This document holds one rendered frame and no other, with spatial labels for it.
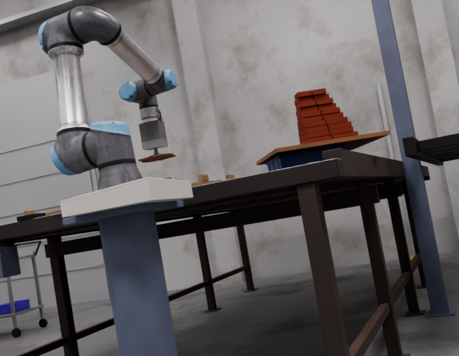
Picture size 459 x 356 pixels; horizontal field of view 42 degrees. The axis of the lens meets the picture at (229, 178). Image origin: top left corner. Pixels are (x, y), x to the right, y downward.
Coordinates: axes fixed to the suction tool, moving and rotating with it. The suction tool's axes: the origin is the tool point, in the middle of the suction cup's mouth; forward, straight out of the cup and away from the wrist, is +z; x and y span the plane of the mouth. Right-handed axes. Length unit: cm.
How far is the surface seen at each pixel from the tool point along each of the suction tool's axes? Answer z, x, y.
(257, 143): -58, -489, 84
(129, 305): 48, 62, -12
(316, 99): -21, -68, -56
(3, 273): 34, 24, 61
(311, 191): 24, 31, -64
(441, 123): -34, -466, -127
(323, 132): -4, -63, -58
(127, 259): 35, 62, -13
